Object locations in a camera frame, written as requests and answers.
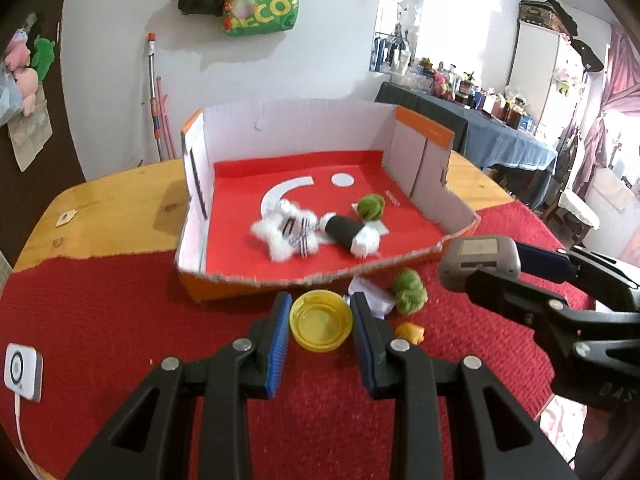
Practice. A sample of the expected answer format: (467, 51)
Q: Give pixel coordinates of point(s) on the grey plastic case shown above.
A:
(475, 260)

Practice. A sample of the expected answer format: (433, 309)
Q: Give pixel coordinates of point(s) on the small cardboard scrap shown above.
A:
(66, 218)

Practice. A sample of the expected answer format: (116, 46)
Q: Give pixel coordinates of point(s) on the pink floral cloth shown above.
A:
(562, 425)

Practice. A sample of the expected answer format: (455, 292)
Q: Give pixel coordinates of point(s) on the black white plush roll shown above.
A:
(342, 227)

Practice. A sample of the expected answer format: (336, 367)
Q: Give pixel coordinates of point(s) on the yellow plastic lid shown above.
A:
(320, 322)

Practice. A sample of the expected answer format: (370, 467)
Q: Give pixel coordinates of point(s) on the dark brown door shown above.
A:
(40, 200)

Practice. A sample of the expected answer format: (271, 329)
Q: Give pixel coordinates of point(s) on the white square device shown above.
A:
(22, 370)

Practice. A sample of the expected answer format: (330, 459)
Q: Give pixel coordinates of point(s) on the dark patterned suitcase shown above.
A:
(545, 15)

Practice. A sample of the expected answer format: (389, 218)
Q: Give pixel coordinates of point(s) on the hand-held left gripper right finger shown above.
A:
(365, 345)

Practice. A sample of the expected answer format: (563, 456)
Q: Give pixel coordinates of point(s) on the green plush toy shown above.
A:
(42, 57)

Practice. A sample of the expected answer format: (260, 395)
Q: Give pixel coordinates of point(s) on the wall mirror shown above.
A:
(397, 10)

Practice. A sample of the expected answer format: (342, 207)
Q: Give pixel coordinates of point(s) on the pink pig plush toy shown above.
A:
(17, 50)

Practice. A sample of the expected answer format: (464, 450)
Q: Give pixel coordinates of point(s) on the clear plastic bag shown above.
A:
(9, 100)

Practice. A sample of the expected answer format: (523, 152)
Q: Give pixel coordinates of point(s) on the chair with white cushion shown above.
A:
(575, 207)

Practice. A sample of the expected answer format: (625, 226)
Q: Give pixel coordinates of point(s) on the white refrigerator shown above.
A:
(537, 70)

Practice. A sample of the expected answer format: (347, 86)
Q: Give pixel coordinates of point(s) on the pale pink plush toy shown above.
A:
(26, 90)

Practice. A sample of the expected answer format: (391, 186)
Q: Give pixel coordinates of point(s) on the row of bottles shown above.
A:
(470, 95)

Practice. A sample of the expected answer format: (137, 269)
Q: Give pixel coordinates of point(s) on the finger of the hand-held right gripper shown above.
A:
(545, 260)
(500, 290)

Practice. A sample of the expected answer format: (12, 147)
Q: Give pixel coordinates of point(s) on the pink curtain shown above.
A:
(620, 85)

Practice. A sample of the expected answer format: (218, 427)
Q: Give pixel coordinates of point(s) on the small blonde doll figure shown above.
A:
(410, 332)

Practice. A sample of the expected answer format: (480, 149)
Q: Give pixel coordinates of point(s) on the side table blue cloth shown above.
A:
(480, 140)

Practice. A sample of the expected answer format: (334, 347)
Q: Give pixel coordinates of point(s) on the pink stick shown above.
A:
(166, 120)

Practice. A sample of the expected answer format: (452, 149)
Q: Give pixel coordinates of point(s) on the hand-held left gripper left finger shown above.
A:
(277, 345)

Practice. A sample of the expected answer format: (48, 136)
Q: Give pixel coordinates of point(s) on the red knitted mat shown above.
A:
(100, 310)

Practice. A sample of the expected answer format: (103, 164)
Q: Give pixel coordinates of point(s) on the green plush ball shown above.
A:
(370, 206)
(410, 290)

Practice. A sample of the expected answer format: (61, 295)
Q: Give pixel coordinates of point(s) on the brown paper bag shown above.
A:
(30, 135)

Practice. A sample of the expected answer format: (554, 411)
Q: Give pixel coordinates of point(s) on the orange cardboard box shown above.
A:
(240, 185)

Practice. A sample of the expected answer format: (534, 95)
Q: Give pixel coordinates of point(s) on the white plush toy striped bow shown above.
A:
(280, 232)

